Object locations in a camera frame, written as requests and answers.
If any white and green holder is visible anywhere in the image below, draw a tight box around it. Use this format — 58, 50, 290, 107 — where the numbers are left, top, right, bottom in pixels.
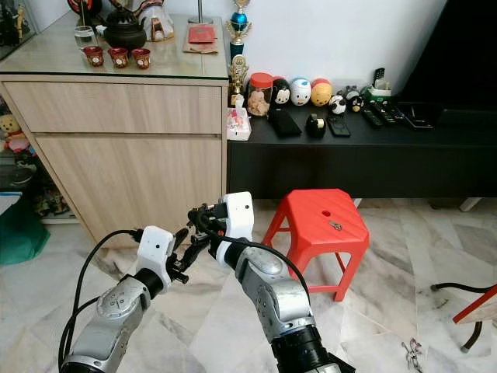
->
365, 84, 393, 102

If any black round plush toy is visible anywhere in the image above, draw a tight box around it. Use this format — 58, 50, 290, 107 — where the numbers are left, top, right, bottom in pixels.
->
270, 77, 291, 106

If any black pouch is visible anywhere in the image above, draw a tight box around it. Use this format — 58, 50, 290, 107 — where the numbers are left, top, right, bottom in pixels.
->
267, 108, 303, 139

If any small dark plush toy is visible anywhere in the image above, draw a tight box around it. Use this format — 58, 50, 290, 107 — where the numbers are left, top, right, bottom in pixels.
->
346, 87, 364, 112

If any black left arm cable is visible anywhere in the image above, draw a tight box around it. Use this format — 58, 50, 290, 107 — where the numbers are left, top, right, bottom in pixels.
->
58, 229, 144, 373

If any marble table with red edge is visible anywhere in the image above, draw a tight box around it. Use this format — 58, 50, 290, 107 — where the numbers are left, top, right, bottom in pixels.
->
454, 284, 497, 326

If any brown teddy bear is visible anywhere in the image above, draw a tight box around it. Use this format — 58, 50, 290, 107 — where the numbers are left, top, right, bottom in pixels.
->
6, 114, 32, 153

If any black low TV console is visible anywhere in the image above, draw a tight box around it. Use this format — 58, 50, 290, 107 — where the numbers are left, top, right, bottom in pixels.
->
225, 107, 497, 199

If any white and red figurine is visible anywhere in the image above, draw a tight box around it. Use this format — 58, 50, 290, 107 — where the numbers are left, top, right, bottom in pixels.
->
144, 0, 176, 42

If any black television screen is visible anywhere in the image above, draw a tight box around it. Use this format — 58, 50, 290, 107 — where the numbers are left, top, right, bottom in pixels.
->
396, 0, 497, 110

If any black flat phone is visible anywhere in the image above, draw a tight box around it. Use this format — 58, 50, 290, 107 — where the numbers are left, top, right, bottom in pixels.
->
327, 113, 352, 138

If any pink white tissue pack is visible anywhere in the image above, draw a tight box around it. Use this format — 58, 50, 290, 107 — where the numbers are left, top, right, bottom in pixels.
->
227, 95, 252, 141

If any black flat device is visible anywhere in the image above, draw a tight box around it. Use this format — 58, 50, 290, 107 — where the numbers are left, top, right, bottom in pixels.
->
400, 103, 436, 129

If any white round plush toy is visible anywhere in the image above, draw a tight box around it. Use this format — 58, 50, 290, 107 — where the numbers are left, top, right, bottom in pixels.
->
289, 77, 312, 106

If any black remote control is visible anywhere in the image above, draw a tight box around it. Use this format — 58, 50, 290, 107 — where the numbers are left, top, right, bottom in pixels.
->
374, 103, 397, 125
361, 107, 385, 129

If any red envelope on wooden tray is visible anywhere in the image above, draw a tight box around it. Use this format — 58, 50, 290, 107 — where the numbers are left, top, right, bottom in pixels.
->
183, 23, 220, 55

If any clear jar with red lid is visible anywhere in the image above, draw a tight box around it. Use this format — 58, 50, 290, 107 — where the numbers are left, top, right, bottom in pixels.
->
246, 72, 273, 117

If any small metal clip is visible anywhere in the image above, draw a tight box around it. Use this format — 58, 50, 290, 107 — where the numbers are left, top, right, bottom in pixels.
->
402, 339, 424, 373

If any black teapot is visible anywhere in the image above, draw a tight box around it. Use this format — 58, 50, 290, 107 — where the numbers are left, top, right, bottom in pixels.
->
103, 6, 148, 51

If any light wooden cabinet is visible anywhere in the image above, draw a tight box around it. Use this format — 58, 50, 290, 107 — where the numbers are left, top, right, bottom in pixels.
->
0, 12, 230, 248

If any gold and blue trophy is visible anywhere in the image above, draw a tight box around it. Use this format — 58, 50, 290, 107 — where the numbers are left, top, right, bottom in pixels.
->
225, 0, 252, 98

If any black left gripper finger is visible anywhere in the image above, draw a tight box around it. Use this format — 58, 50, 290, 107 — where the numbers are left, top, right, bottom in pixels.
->
177, 228, 212, 267

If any orange round plush toy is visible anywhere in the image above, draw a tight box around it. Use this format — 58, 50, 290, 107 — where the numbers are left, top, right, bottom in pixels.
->
310, 78, 333, 107

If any red plastic stool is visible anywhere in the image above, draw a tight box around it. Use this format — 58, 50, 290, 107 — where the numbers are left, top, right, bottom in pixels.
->
262, 188, 370, 302

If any thin metal lamp pole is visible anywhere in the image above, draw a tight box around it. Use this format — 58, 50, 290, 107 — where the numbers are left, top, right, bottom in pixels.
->
190, 0, 212, 24

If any glass display case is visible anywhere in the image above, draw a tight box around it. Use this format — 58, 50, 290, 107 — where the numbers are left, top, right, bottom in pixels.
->
0, 0, 40, 61

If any small black white plush toy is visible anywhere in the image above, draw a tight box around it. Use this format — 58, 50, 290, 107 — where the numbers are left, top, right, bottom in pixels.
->
328, 93, 348, 116

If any clear drinking glass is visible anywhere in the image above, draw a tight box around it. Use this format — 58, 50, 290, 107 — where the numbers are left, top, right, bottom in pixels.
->
74, 26, 96, 51

